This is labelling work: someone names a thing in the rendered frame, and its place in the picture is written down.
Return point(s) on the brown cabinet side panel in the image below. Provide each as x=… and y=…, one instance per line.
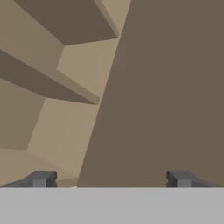
x=163, y=93

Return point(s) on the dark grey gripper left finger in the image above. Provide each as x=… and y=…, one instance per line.
x=40, y=178

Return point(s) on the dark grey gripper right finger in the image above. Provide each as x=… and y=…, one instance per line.
x=182, y=178

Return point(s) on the tan open shelf unit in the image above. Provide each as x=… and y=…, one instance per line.
x=58, y=81

